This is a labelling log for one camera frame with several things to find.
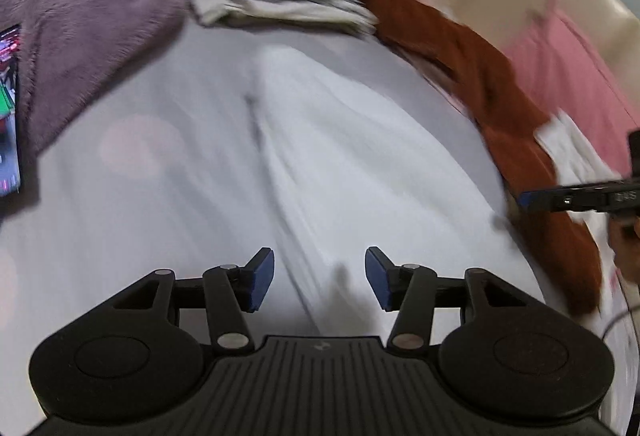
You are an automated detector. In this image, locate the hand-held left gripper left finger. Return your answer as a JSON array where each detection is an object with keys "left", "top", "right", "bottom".
[{"left": 112, "top": 246, "right": 276, "bottom": 357}]

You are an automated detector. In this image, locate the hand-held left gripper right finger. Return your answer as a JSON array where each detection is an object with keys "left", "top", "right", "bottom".
[{"left": 365, "top": 246, "right": 528, "bottom": 357}]

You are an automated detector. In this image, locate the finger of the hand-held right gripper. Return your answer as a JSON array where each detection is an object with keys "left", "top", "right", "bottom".
[{"left": 519, "top": 183, "right": 611, "bottom": 214}]

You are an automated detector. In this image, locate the white muslin garment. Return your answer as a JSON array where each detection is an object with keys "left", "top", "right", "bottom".
[{"left": 245, "top": 46, "right": 546, "bottom": 352}]

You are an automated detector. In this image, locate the person's right hand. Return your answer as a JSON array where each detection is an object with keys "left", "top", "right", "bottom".
[{"left": 607, "top": 213, "right": 640, "bottom": 284}]

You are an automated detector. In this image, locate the small white cloth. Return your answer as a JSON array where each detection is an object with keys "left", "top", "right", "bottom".
[{"left": 532, "top": 111, "right": 626, "bottom": 227}]

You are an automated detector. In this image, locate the pink embroidered pillow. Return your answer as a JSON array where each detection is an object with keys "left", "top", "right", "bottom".
[{"left": 500, "top": 0, "right": 640, "bottom": 187}]

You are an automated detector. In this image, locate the grey polka dot bed sheet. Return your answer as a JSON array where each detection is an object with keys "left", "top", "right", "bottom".
[{"left": 0, "top": 16, "right": 640, "bottom": 436}]

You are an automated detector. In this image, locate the brown fleece garment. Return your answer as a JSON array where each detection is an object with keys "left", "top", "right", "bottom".
[{"left": 302, "top": 0, "right": 603, "bottom": 317}]

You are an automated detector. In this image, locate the smartphone with lit screen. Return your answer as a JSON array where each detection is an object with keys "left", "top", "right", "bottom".
[{"left": 0, "top": 23, "right": 23, "bottom": 198}]

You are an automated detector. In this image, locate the purple fleece garment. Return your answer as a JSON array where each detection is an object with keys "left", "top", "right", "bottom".
[{"left": 0, "top": 0, "right": 258, "bottom": 154}]

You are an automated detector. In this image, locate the black cable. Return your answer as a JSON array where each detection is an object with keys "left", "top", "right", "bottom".
[{"left": 597, "top": 298, "right": 640, "bottom": 352}]

